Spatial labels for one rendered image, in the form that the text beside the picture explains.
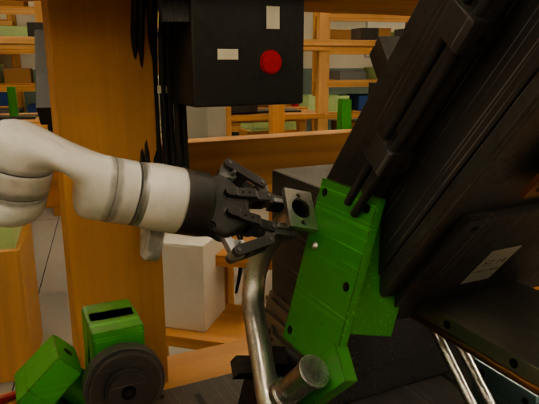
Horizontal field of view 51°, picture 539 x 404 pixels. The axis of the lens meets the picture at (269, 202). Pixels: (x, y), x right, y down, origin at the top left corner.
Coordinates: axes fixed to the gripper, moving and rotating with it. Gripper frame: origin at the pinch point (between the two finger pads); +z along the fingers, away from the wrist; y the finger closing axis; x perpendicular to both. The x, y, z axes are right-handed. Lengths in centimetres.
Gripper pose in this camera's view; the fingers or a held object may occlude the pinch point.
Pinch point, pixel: (284, 218)
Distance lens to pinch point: 70.5
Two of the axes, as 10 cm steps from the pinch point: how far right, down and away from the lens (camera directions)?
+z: 8.7, 1.6, 4.7
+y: -1.2, -8.5, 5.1
